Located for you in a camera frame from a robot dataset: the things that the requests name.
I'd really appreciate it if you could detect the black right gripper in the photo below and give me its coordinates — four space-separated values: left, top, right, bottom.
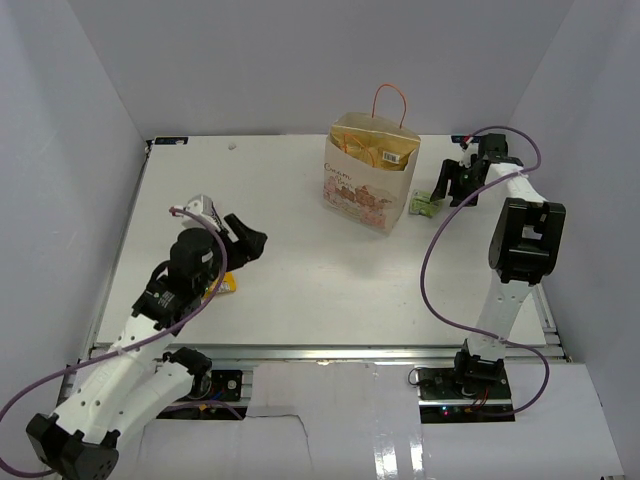
432 159 484 208

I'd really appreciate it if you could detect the light green snack pouch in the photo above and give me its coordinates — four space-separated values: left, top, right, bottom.
408 190 443 218

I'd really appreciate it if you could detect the yellow snack bar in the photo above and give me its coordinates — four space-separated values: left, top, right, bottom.
217 272 237 294

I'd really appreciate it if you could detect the cream paper gift bag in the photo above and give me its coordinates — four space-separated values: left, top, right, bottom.
323 83 421 234

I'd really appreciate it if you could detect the brown potato chips bag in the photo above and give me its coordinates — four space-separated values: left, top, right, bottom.
329 124 421 171

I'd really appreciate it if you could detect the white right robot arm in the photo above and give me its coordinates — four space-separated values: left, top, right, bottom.
431 129 566 399

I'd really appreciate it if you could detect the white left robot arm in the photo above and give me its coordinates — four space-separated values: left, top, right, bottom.
26 214 268 479

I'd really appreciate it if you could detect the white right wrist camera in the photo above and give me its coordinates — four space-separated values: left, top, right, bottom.
460 136 478 168

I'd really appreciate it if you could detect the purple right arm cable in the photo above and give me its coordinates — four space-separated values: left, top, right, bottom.
419 125 551 416

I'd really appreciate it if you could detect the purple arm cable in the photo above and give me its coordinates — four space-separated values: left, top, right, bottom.
419 125 551 416
0 205 247 476

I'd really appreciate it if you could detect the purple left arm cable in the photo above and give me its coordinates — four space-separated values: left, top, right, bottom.
0 205 247 476

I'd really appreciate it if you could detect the aluminium front rail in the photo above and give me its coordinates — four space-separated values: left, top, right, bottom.
88 343 471 362

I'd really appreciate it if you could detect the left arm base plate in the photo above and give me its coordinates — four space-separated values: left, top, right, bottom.
162 347 243 402

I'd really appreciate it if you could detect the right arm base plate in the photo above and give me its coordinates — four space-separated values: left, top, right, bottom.
407 367 515 425

